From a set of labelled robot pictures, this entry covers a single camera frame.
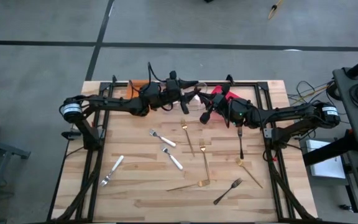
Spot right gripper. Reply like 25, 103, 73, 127
198, 83, 232, 118

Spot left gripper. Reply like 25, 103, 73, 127
160, 70, 202, 106

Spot red plastic bin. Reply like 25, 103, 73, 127
211, 84, 241, 122

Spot gold fork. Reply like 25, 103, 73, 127
235, 157, 264, 189
198, 138, 211, 182
165, 179, 211, 192
180, 118, 196, 158

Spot white-handled silver fork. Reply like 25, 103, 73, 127
149, 129, 177, 148
161, 146, 184, 171
99, 154, 126, 187

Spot clear plastic bin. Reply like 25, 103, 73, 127
157, 80, 208, 116

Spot black fork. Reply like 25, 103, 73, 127
237, 126, 245, 160
213, 177, 244, 206

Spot orange plastic bin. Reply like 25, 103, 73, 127
126, 79, 150, 100

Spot yellow black floor tool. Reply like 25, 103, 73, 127
267, 0, 284, 21

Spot black diagonal beam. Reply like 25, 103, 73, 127
302, 129, 358, 167

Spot black edge clamp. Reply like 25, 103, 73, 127
61, 131, 82, 139

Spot grey equipment cart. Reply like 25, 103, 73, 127
333, 67, 358, 224

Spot white box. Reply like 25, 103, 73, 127
305, 139, 347, 180

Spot small black floor object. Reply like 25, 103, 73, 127
339, 203, 354, 214

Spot grey side table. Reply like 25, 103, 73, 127
0, 133, 31, 223

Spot yellow floor cable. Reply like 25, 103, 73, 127
290, 83, 335, 106

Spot black floor cables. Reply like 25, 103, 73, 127
287, 80, 338, 108

